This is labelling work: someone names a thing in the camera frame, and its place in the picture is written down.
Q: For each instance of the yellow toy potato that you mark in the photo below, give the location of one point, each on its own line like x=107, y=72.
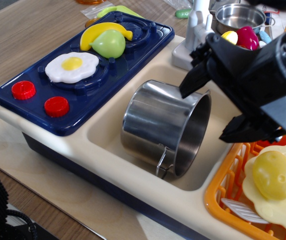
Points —
x=269, y=175

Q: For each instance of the yellow toy corn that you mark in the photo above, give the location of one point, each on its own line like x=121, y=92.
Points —
x=230, y=36

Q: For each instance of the magenta toy vegetable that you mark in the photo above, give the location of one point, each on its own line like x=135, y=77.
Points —
x=247, y=38

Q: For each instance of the orange dish rack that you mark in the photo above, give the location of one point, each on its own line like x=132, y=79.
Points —
x=227, y=183

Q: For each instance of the small steel saucepan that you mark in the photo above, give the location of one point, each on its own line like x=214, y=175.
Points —
x=234, y=16

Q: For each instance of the grey toy faucet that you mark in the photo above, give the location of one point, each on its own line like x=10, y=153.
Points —
x=198, y=27

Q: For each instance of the green toy cutting board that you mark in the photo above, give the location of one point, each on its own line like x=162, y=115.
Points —
x=118, y=8

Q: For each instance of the red stove knob right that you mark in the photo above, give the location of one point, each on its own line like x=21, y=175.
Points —
x=56, y=106

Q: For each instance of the cream flower-shaped plate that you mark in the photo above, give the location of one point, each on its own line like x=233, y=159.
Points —
x=270, y=210

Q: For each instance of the toy fried egg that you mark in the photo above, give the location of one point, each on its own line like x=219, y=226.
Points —
x=72, y=67

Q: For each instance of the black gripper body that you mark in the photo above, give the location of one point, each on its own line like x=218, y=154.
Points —
x=255, y=81

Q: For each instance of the red stove knob left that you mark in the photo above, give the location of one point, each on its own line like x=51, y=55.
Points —
x=23, y=90

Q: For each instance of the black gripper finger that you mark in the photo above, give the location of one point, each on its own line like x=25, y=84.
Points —
x=195, y=79
x=252, y=129

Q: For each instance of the green toy pear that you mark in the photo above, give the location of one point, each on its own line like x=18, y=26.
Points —
x=109, y=44

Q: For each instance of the clear plastic bag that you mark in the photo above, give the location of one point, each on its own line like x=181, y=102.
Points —
x=92, y=10

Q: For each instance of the red stove knob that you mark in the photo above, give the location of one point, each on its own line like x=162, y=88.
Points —
x=56, y=106
x=23, y=90

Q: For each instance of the blue toy stove top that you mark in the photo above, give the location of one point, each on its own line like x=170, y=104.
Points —
x=87, y=96

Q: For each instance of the green toy pea pod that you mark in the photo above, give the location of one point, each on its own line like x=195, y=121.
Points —
x=183, y=13

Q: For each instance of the white toy spatula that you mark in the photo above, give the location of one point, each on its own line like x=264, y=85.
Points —
x=243, y=211

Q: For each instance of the yellow toy banana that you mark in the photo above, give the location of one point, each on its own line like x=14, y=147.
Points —
x=92, y=32

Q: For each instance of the cream toy kitchen sink unit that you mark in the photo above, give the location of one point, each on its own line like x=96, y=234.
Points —
x=96, y=151

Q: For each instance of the orange cup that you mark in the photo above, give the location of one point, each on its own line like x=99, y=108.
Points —
x=90, y=2

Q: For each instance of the stainless steel pot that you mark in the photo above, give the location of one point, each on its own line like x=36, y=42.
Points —
x=164, y=129

